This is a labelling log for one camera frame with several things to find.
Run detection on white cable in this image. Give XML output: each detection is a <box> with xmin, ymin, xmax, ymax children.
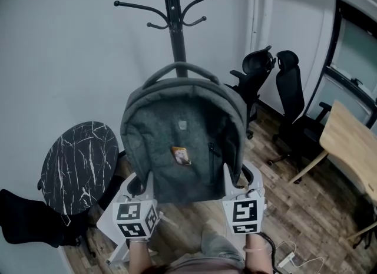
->
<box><xmin>273</xmin><ymin>239</ymin><xmax>328</xmax><ymax>269</ymax></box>

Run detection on black cable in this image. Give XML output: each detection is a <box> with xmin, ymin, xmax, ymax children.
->
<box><xmin>259</xmin><ymin>231</ymin><xmax>279</xmax><ymax>274</ymax></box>

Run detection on black mesh office chair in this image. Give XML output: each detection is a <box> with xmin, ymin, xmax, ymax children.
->
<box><xmin>266</xmin><ymin>50</ymin><xmax>333</xmax><ymax>184</ymax></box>
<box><xmin>225</xmin><ymin>45</ymin><xmax>277</xmax><ymax>140</ymax></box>

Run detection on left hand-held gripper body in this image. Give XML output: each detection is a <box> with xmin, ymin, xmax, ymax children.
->
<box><xmin>113</xmin><ymin>192</ymin><xmax>161</xmax><ymax>240</ymax></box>

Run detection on black framed window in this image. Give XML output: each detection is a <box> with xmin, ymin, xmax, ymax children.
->
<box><xmin>303</xmin><ymin>0</ymin><xmax>377</xmax><ymax>130</ymax></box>

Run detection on person's grey trousers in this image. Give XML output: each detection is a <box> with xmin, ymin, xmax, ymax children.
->
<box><xmin>164</xmin><ymin>222</ymin><xmax>246</xmax><ymax>274</ymax></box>

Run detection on person's left forearm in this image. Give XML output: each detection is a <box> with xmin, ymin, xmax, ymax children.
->
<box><xmin>127</xmin><ymin>237</ymin><xmax>154</xmax><ymax>271</ymax></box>

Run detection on grey backpack bag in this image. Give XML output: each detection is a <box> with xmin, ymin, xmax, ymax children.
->
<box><xmin>120</xmin><ymin>61</ymin><xmax>248</xmax><ymax>206</ymax></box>

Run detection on black metal coat rack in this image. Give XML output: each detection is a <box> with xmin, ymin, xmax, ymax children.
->
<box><xmin>113</xmin><ymin>0</ymin><xmax>227</xmax><ymax>79</ymax></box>

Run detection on white power strip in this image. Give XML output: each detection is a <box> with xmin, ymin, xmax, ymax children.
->
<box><xmin>277</xmin><ymin>252</ymin><xmax>296</xmax><ymax>269</ymax></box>

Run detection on white stand frame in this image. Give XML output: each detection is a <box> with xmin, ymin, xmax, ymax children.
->
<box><xmin>96</xmin><ymin>204</ymin><xmax>130</xmax><ymax>268</ymax></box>

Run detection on black cloth chair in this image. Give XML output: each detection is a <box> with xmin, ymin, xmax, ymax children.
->
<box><xmin>0</xmin><ymin>189</ymin><xmax>91</xmax><ymax>258</ymax></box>

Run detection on black marble round table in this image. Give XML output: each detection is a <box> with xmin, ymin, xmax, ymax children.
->
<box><xmin>37</xmin><ymin>121</ymin><xmax>126</xmax><ymax>217</ymax></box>

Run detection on light wooden desk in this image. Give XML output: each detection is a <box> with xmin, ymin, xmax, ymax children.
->
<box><xmin>287</xmin><ymin>99</ymin><xmax>377</xmax><ymax>242</ymax></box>

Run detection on person's right forearm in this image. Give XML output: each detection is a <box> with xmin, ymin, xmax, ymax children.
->
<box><xmin>243</xmin><ymin>233</ymin><xmax>275</xmax><ymax>274</ymax></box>

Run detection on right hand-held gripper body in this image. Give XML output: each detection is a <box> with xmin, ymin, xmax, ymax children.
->
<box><xmin>221</xmin><ymin>188</ymin><xmax>268</xmax><ymax>235</ymax></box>

